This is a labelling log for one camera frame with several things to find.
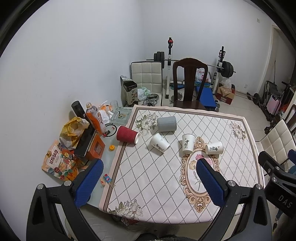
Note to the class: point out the white paper cup middle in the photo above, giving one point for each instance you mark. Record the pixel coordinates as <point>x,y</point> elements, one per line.
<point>188,143</point>

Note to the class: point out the white squat rack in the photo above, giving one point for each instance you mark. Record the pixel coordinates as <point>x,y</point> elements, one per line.
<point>169,60</point>

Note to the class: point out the pink suitcase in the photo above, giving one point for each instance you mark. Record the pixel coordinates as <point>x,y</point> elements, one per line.
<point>273,105</point>

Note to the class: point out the orange drink bottle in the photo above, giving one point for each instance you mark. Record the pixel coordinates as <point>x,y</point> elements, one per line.
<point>92,114</point>

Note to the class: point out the floral patterned table mat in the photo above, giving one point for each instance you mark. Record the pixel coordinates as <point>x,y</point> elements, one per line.
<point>152,186</point>

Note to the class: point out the white padded chair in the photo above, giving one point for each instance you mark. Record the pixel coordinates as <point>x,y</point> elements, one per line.
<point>278,142</point>
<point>148,74</point>

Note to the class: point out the white paper cup left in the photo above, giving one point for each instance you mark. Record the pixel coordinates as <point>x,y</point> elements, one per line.
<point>159,142</point>

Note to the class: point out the black dumbbell on floor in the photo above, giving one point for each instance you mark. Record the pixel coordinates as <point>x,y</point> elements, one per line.
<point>255,98</point>

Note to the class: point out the grey ribbed cup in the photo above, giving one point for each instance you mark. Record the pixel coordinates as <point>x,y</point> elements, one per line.
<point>167,124</point>

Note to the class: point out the black flat box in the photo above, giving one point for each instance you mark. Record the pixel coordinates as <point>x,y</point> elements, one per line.
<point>84,142</point>

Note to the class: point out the white paper cup right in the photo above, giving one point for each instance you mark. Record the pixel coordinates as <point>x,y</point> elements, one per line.
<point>214,148</point>

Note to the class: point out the black and gold box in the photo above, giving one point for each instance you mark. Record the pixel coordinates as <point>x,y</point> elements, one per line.
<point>129,96</point>

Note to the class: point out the white padded chair right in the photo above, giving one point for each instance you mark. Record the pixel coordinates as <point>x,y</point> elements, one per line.
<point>278,142</point>

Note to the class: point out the glass ashtray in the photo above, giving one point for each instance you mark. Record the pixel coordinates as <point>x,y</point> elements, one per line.
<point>121,115</point>

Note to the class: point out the black cylinder bottle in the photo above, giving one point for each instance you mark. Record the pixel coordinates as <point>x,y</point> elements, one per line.
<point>79,111</point>

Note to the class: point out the small blue red packet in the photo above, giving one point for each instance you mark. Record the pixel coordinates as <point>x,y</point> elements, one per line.
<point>105,179</point>

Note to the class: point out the barbell with black plates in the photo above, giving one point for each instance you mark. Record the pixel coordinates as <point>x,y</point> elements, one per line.
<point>226,70</point>

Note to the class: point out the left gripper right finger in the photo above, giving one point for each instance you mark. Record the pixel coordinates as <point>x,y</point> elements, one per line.
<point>254,222</point>

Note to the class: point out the white paper cup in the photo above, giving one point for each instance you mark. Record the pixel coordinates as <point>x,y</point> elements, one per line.
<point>188,143</point>
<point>214,148</point>
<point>159,142</point>

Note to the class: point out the red paper cup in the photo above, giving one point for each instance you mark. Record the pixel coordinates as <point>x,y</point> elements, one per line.
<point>127,135</point>

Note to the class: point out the blue weight bench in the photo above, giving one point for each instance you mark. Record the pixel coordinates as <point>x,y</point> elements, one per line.
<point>208,101</point>

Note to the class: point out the orange gift box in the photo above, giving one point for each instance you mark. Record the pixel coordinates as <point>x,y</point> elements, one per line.
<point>96,148</point>

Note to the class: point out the cardboard box red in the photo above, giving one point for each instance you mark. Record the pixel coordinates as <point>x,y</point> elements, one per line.
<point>225,95</point>

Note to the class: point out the orange snack bag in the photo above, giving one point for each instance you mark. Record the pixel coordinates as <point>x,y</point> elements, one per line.
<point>61,162</point>

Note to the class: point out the white padded chair back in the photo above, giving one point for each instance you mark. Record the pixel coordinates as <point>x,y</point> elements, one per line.
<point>148,74</point>

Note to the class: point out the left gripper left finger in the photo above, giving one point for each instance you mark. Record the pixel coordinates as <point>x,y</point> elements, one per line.
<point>44,222</point>

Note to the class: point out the yellow plastic bag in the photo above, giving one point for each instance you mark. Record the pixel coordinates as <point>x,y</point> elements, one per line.
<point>72,132</point>

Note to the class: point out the dark wooden chair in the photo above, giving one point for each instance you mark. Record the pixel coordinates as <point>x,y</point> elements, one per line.
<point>190,66</point>

